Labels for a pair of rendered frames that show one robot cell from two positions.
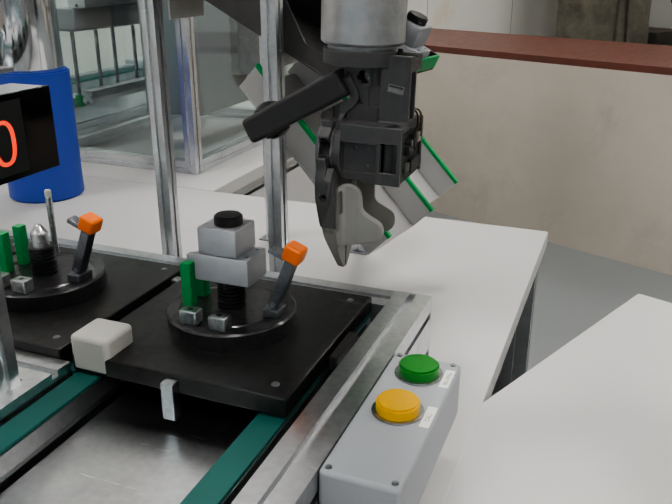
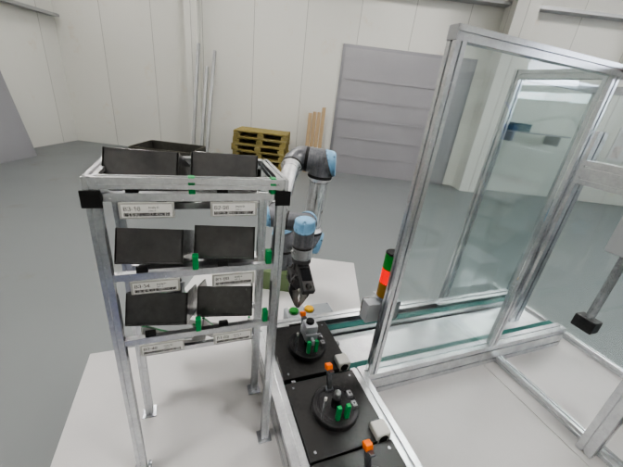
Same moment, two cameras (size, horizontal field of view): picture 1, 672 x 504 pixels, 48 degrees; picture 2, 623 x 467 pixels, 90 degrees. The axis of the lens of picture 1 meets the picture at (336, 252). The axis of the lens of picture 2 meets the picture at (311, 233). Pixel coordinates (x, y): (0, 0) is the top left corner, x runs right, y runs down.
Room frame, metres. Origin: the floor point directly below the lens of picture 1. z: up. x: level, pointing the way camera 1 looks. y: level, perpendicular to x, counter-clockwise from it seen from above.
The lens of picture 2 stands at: (1.37, 0.72, 1.82)
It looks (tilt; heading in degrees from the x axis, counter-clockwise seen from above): 24 degrees down; 226
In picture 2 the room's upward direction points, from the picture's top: 7 degrees clockwise
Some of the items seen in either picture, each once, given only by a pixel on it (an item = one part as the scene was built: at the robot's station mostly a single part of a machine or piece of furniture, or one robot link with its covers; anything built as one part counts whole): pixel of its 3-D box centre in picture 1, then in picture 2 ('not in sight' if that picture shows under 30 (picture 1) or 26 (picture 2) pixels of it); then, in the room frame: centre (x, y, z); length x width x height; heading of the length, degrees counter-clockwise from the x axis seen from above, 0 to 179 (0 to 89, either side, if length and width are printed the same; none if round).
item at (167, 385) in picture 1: (170, 399); not in sight; (0.62, 0.16, 0.95); 0.01 x 0.01 x 0.04; 69
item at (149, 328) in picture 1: (233, 329); (306, 348); (0.74, 0.11, 0.96); 0.24 x 0.24 x 0.02; 69
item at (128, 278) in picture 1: (41, 255); (336, 399); (0.83, 0.35, 1.01); 0.24 x 0.24 x 0.13; 69
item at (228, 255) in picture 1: (221, 244); (310, 329); (0.74, 0.12, 1.06); 0.08 x 0.04 x 0.07; 68
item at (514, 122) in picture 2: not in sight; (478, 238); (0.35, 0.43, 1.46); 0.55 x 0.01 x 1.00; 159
